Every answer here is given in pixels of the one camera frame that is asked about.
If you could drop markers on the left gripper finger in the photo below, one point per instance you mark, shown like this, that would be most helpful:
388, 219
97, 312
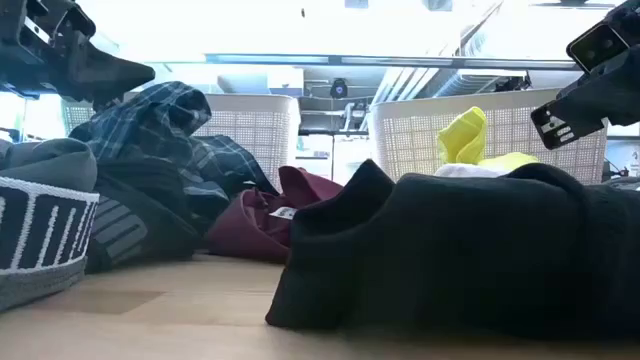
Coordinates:
105, 75
107, 104

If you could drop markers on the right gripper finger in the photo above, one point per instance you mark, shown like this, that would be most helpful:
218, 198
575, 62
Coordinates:
560, 127
610, 90

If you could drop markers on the blue plaid garment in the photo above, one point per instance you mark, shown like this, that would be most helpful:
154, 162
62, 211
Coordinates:
145, 120

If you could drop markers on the yellow garment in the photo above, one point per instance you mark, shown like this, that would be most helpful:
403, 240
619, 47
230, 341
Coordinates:
462, 137

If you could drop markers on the white garment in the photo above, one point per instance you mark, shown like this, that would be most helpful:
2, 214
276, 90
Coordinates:
465, 171

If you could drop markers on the black briefs grey waistband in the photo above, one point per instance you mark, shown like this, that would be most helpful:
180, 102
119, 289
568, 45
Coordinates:
165, 200

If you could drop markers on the grey Puma boxer briefs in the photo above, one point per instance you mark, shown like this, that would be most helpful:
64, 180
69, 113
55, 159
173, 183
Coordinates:
45, 230

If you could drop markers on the black sock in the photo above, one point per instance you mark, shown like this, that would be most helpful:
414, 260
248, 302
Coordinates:
450, 250

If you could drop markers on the maroon garment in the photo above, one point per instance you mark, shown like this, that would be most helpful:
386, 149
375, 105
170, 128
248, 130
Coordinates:
245, 230

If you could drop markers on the black clamp stand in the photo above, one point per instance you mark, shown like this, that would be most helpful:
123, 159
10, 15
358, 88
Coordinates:
616, 172

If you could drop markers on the white mesh laundry basket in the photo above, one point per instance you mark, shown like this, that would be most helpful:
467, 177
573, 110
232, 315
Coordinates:
250, 120
410, 135

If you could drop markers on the black knob blue centre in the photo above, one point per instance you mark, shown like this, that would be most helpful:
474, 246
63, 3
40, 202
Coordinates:
339, 89

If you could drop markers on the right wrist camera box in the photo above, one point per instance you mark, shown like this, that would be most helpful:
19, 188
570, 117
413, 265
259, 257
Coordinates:
597, 46

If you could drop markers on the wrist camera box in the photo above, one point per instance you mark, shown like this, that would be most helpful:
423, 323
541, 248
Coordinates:
75, 21
597, 46

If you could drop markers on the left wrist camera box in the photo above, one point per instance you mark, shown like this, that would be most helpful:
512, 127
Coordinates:
75, 21

